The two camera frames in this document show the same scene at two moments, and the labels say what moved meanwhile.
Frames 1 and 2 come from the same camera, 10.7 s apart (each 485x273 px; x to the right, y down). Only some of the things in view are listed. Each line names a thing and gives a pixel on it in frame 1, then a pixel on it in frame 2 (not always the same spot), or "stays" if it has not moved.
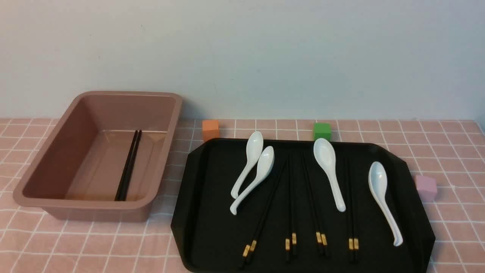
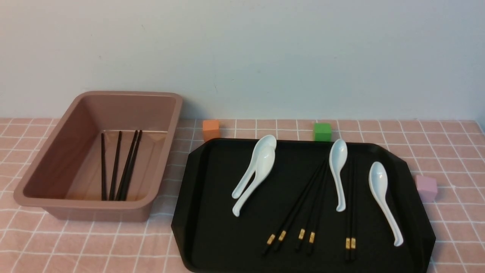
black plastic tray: (322, 206) stays
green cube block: (322, 130) stays
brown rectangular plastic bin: (104, 160) stays
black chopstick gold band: (253, 245) -> (112, 189)
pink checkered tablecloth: (452, 150) stays
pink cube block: (426, 187) stays
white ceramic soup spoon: (325, 153) -> (338, 155)
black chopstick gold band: (246, 249) -> (104, 195)
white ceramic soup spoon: (377, 179) stays
